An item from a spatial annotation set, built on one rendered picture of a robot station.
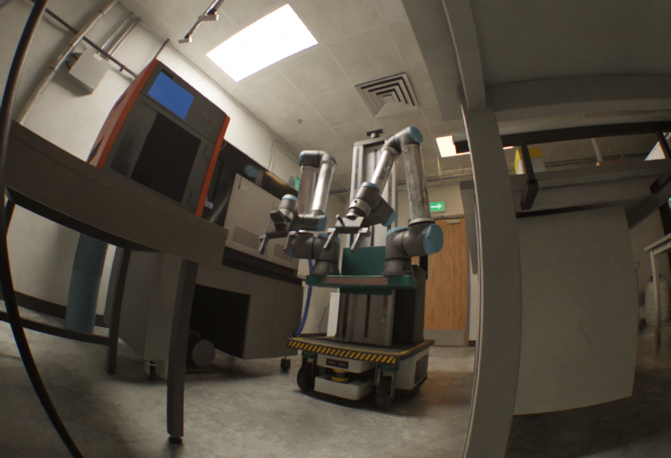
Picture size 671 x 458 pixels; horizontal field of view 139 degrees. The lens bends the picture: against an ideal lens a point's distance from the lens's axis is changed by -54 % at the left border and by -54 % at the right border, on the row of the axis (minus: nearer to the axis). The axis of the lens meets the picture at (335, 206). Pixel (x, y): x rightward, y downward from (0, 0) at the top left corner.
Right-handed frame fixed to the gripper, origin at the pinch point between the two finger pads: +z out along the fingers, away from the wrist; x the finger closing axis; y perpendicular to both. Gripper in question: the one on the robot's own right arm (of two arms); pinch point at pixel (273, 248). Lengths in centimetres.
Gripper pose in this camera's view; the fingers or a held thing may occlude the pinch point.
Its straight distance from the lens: 128.7
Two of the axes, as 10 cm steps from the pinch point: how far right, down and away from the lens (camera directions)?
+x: -9.4, 1.5, 3.0
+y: 3.2, 7.1, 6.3
